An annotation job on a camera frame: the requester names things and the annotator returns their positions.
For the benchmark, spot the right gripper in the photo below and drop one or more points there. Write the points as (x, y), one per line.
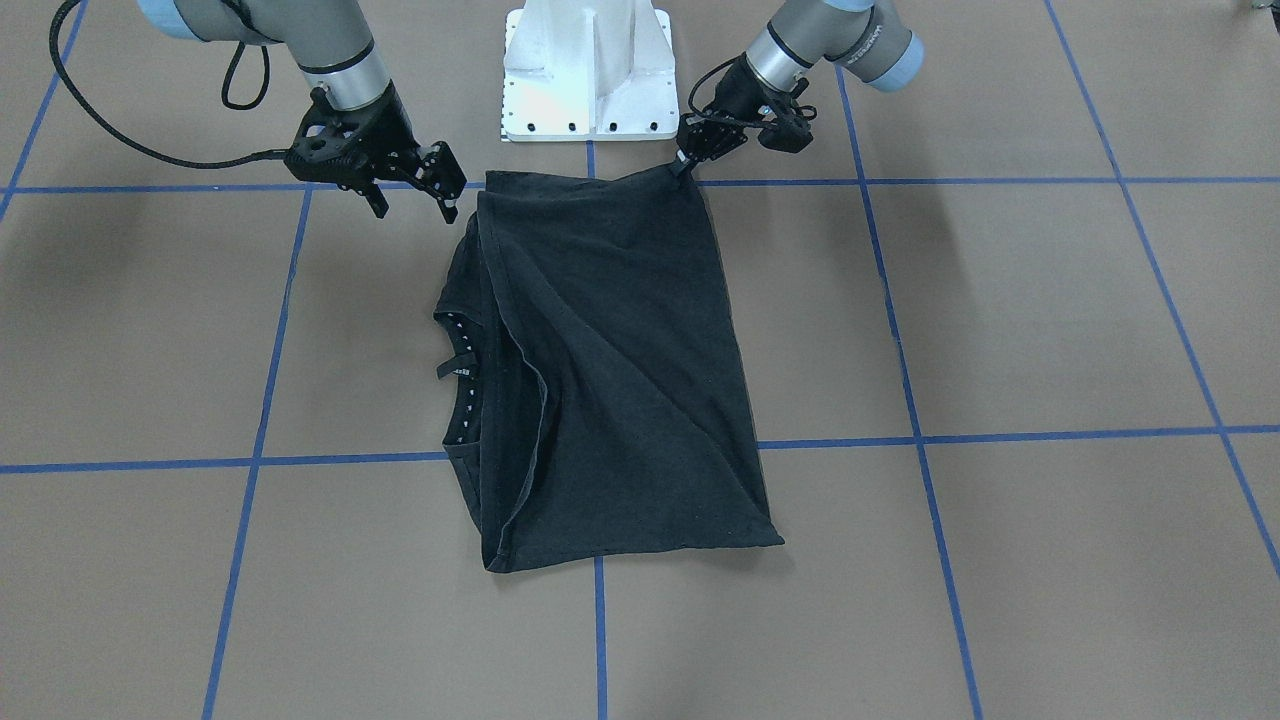
(387, 128)

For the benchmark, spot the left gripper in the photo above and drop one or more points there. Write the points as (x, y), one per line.
(738, 98)

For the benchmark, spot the black graphic t-shirt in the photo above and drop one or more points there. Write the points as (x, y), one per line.
(601, 406)

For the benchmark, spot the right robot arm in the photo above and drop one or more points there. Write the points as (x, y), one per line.
(330, 41)

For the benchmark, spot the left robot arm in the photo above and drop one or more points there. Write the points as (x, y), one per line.
(866, 38)

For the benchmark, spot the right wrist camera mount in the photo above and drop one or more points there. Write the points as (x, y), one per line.
(327, 147)

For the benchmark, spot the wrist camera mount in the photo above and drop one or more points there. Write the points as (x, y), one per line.
(327, 147)
(787, 126)

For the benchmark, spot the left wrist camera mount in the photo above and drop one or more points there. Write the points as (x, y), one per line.
(787, 126)

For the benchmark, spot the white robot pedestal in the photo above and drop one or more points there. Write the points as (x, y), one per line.
(588, 71)

